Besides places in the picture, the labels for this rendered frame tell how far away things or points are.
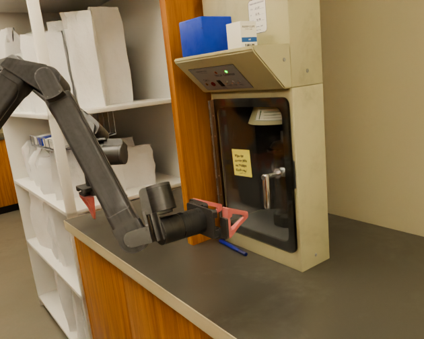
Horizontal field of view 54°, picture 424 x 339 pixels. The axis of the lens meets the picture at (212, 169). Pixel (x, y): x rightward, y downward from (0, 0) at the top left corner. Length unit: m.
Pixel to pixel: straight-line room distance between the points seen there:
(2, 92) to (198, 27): 0.48
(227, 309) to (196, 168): 0.48
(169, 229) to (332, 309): 0.39
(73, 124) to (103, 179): 0.13
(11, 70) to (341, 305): 0.87
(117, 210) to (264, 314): 0.39
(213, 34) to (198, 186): 0.47
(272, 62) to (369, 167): 0.61
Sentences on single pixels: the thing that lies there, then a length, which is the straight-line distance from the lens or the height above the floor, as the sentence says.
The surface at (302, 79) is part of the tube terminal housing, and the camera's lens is 1.03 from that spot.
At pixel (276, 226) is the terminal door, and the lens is 1.12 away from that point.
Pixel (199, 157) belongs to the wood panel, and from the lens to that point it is 1.29.
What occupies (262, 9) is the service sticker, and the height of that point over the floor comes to 1.60.
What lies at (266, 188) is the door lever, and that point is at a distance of 1.03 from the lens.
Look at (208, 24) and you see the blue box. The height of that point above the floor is 1.58.
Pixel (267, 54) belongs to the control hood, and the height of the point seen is 1.49.
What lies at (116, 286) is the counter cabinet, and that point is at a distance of 1.53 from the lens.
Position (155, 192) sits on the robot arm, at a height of 1.23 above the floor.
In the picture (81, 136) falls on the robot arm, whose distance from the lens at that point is 0.92.
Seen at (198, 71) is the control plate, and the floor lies 1.47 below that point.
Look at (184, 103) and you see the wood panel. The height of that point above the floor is 1.38.
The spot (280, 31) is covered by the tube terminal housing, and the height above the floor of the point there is 1.54.
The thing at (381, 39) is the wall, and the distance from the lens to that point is 1.37.
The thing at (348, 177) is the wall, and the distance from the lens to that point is 1.49.
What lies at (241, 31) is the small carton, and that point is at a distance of 1.00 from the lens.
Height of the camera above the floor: 1.46
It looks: 13 degrees down
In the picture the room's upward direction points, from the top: 6 degrees counter-clockwise
